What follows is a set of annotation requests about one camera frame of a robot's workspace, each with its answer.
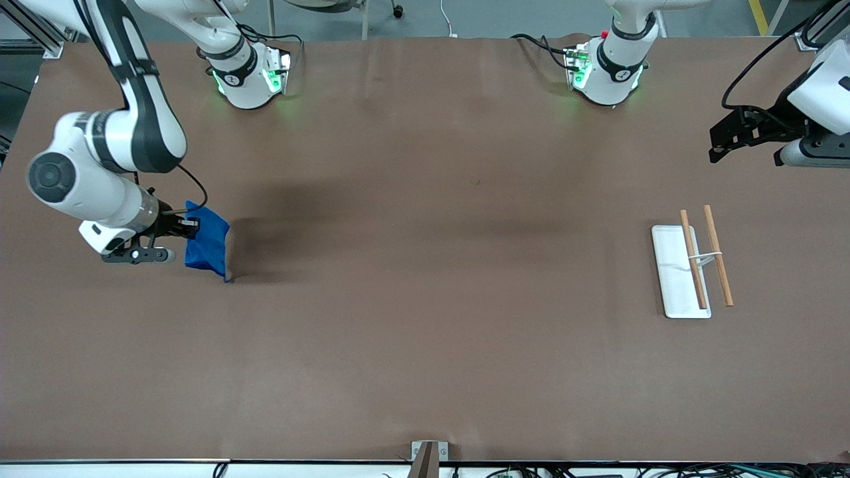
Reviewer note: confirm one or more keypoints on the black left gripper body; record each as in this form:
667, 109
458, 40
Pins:
774, 125

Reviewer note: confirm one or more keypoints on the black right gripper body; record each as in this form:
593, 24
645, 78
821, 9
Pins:
166, 226

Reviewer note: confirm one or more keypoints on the blue towel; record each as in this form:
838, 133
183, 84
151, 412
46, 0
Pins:
207, 245

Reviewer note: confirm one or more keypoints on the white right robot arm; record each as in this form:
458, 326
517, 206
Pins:
139, 126

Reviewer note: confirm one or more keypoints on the white towel rack with wooden rods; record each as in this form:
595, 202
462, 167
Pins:
674, 285

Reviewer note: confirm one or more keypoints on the office chair base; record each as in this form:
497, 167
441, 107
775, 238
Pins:
364, 16

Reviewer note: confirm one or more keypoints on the aluminium frame post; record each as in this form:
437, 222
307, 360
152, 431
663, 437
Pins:
813, 30
36, 30

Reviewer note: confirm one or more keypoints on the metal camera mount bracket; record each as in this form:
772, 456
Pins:
428, 458

